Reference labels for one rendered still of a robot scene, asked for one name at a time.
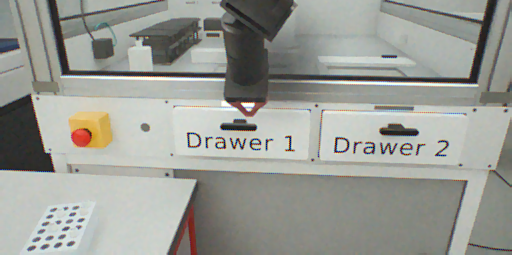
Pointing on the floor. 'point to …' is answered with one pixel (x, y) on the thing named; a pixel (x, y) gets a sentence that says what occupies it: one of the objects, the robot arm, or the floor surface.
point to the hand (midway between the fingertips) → (249, 105)
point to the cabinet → (312, 204)
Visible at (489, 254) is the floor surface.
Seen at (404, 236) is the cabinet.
